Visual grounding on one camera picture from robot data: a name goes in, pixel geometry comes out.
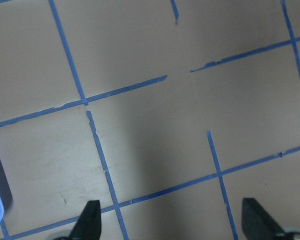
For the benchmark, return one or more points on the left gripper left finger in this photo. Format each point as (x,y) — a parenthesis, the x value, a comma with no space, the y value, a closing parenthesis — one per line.
(89,223)

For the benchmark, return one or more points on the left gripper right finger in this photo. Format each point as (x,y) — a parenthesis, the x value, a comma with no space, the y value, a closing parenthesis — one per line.
(257,223)

